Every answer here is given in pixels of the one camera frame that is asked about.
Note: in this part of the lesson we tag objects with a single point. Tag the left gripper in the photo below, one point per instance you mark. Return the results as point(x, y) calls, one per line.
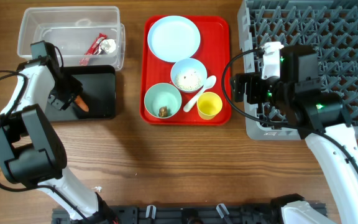
point(63, 103)

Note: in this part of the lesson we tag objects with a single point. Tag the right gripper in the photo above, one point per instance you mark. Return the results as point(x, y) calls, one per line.
point(253, 80)

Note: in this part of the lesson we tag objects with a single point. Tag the orange carrot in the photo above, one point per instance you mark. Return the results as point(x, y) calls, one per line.
point(81, 104)

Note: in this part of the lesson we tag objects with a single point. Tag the yellow plastic cup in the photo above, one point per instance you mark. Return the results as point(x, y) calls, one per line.
point(209, 104)

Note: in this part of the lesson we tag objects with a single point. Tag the red snack wrapper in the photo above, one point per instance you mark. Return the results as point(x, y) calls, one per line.
point(94, 49)

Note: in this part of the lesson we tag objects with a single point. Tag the white tissue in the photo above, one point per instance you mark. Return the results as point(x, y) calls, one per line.
point(109, 46)

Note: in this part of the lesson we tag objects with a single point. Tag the light blue rice bowl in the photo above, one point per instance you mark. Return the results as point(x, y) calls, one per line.
point(187, 64)

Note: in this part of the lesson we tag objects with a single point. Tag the mint green bowl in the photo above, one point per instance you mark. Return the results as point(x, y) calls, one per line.
point(162, 95)

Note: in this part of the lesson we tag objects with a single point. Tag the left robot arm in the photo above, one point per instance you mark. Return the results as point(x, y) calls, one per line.
point(32, 156)

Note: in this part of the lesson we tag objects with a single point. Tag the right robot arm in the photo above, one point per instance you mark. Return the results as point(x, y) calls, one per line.
point(290, 82)

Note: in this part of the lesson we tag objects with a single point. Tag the grey dishwasher rack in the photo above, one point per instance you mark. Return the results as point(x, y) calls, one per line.
point(330, 27)

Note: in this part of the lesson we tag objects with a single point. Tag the black rectangular tray bin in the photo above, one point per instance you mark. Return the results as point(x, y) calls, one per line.
point(99, 93)

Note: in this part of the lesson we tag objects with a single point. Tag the white plastic spoon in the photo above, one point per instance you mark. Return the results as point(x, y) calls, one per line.
point(209, 83)

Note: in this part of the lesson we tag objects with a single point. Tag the red serving tray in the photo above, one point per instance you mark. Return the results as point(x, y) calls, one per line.
point(214, 53)

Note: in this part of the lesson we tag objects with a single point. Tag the clear plastic storage bin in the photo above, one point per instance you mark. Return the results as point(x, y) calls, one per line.
point(73, 29)

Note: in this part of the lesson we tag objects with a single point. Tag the cooked rice leftovers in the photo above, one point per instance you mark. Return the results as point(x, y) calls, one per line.
point(189, 80)

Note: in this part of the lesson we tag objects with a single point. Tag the brown food scrap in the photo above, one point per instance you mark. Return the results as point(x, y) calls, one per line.
point(163, 112)

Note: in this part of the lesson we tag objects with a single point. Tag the light blue plate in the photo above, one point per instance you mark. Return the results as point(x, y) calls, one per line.
point(173, 38)

